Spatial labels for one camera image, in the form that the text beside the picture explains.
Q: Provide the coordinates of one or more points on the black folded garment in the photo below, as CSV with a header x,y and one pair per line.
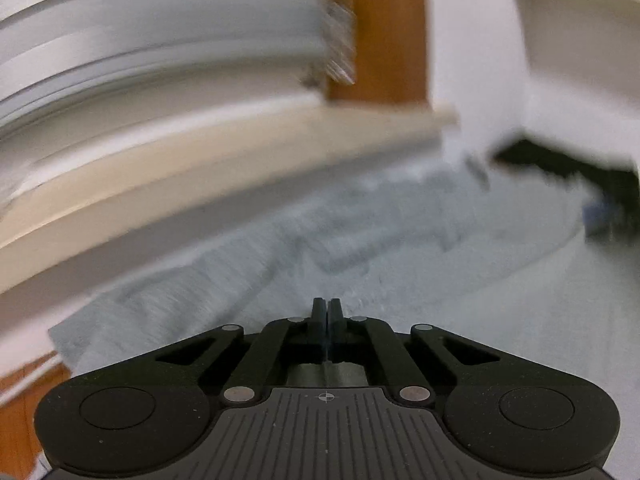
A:
x,y
540,160

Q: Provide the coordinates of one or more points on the grey printed sweatshirt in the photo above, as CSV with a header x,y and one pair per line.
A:
x,y
400,240

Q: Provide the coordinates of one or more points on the grey window blind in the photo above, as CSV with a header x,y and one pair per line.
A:
x,y
150,35

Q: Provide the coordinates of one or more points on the wooden window frame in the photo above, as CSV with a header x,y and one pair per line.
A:
x,y
385,30

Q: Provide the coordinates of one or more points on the beige window sill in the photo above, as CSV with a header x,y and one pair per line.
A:
x,y
200,180

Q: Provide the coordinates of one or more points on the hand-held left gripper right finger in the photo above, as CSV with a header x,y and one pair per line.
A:
x,y
335,320

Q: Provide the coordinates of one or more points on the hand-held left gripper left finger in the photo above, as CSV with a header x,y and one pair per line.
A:
x,y
318,320

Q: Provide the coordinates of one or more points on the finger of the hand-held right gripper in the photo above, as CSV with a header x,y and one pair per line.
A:
x,y
597,215

